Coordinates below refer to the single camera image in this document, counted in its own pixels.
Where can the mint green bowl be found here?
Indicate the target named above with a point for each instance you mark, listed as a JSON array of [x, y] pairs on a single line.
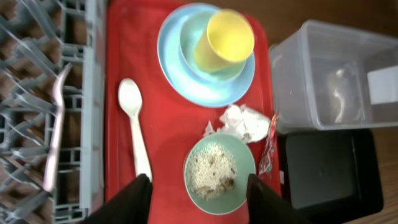
[[234, 199]]

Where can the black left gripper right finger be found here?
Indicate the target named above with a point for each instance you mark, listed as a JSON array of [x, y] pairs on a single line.
[[266, 207]]

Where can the grey dishwasher rack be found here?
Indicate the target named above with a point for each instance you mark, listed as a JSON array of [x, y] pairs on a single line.
[[38, 38]]

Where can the light blue plate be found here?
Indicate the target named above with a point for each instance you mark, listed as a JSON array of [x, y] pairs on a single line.
[[211, 95]]

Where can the black waste tray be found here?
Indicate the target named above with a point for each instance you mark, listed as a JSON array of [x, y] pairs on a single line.
[[331, 176]]

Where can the rice and food scraps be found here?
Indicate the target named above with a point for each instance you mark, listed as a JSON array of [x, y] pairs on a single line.
[[211, 171]]

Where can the white napkin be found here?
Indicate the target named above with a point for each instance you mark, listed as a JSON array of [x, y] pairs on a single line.
[[243, 122]]

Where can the yellow plastic cup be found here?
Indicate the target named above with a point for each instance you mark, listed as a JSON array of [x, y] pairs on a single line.
[[228, 39]]

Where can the red plastic tray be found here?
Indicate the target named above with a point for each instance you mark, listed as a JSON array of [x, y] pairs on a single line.
[[170, 124]]

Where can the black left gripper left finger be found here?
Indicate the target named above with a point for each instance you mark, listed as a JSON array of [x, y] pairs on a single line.
[[130, 206]]

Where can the red snack wrapper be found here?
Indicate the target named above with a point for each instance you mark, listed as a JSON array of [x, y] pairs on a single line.
[[265, 165]]

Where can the clear plastic bin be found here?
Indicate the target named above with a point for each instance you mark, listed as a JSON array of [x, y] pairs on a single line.
[[327, 77]]

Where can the metal fork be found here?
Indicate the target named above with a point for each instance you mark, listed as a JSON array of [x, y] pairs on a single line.
[[51, 168]]

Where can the light blue bowl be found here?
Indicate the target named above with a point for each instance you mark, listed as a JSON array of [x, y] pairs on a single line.
[[190, 34]]

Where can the white plastic spoon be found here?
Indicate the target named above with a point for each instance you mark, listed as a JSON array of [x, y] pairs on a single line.
[[130, 100]]

